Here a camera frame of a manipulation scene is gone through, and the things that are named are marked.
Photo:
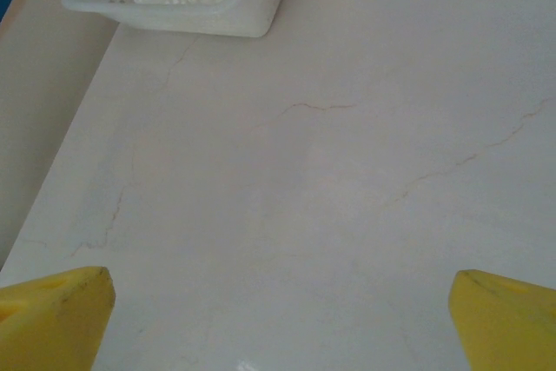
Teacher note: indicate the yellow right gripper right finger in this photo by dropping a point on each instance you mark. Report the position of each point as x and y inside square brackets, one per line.
[508, 327]

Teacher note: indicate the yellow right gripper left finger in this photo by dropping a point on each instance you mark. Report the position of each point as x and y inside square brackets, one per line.
[48, 323]

